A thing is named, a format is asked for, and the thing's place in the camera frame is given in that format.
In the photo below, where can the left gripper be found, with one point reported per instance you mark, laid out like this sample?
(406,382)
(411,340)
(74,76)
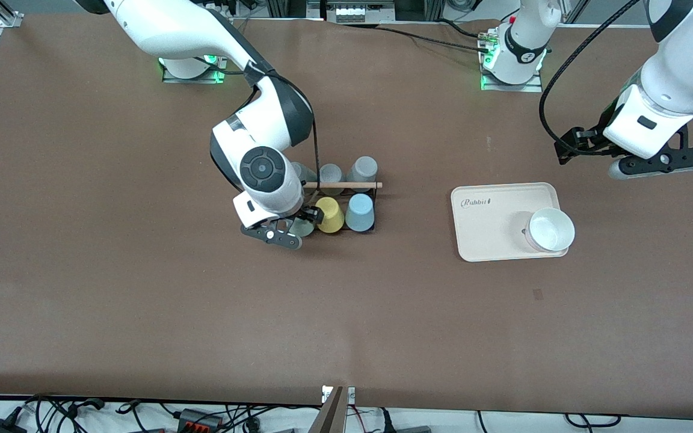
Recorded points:
(591,142)

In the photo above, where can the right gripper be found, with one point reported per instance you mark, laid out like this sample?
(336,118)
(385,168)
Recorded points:
(308,213)

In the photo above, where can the mint green cup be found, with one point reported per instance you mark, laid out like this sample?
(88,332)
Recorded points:
(303,230)

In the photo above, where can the light blue cup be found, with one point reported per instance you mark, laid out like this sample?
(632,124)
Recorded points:
(360,213)

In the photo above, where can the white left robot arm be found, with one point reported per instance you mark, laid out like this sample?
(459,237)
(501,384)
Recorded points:
(527,42)

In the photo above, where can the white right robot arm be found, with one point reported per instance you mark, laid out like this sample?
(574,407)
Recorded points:
(172,24)

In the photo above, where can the yellow cup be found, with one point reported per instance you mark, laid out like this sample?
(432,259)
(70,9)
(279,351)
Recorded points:
(329,216)

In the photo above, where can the grey cup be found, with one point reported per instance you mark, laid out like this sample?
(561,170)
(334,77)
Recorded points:
(363,169)
(304,173)
(331,173)

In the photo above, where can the white bowl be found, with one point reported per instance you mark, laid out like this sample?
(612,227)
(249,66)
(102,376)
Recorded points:
(551,230)

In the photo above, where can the cream plastic tray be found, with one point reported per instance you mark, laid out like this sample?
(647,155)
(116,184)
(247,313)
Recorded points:
(491,222)

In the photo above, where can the grey connector box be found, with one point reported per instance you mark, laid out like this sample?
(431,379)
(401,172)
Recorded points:
(358,11)

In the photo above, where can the black power strip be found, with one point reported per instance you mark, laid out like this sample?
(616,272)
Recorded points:
(199,420)

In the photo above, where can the black power adapter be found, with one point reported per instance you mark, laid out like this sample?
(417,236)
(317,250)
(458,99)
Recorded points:
(0,427)

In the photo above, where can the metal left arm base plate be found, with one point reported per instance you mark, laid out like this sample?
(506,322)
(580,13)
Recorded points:
(512,87)

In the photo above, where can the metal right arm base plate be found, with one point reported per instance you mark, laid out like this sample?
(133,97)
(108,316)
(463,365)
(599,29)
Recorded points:
(193,77)

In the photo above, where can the grey camera mount bar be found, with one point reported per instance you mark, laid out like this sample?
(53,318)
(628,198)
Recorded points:
(331,412)

